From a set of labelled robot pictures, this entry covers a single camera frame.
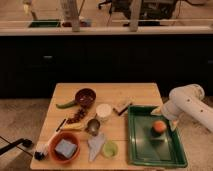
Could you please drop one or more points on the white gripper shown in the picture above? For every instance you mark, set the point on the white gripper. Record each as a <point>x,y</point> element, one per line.
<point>170,111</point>

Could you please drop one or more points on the orange red apple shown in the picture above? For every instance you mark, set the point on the orange red apple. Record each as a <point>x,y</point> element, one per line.
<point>159,126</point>

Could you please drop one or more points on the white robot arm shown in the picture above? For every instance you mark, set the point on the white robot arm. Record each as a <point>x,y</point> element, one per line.
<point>186,99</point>

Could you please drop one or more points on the white plastic cup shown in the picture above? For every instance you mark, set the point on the white plastic cup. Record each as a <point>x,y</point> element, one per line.
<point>103,112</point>

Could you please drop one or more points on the green plastic tray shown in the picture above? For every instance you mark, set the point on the green plastic tray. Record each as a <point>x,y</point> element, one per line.
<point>149,148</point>

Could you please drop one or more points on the wooden block with black stick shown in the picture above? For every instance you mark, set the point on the wooden block with black stick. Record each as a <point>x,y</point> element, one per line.
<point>119,110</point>

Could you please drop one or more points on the grey white cloth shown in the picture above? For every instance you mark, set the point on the grey white cloth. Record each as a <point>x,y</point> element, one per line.
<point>95,145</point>

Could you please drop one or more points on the dark maroon bowl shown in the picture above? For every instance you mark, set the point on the dark maroon bowl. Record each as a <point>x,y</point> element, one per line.
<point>85,97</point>

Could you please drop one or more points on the red dried chili bunch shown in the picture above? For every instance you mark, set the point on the red dried chili bunch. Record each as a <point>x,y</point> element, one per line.
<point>81,113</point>

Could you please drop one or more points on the yellow corn cob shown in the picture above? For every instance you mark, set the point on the yellow corn cob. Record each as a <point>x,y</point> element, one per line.
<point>73,126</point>

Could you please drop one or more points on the black marker pen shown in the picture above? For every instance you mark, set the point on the black marker pen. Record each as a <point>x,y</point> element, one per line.
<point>61,124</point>

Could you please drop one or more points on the blue sponge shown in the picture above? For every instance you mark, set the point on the blue sponge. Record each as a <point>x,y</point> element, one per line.
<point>65,148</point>

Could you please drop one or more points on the black office chair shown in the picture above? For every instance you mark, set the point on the black office chair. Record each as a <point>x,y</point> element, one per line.
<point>151,11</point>

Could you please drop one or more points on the orange plastic bowl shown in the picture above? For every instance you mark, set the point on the orange plastic bowl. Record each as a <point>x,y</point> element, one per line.
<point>58,158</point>

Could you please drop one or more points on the black white dish brush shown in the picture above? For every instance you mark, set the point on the black white dish brush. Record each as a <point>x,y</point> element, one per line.
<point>42,151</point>

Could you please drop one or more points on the black chair leg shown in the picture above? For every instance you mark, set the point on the black chair leg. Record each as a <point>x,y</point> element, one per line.
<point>24,142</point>

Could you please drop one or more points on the green bin on counter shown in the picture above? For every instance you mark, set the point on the green bin on counter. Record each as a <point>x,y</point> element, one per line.
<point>44,23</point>

